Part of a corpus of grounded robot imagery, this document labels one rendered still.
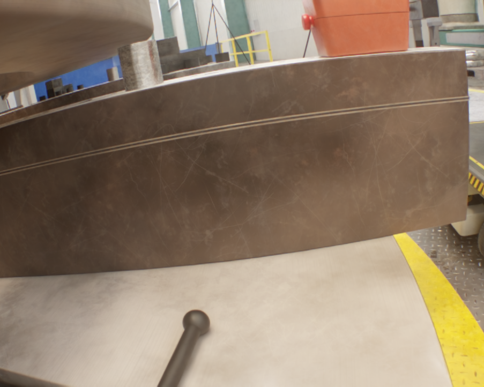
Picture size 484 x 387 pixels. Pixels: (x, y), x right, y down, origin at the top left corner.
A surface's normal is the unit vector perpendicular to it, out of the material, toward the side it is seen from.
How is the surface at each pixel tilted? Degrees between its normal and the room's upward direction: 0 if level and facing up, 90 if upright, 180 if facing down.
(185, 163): 90
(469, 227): 90
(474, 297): 0
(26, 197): 90
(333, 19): 97
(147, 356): 0
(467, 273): 0
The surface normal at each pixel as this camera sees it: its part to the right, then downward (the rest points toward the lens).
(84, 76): 0.31, 0.27
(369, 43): 0.02, 0.45
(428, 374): -0.17, -0.93
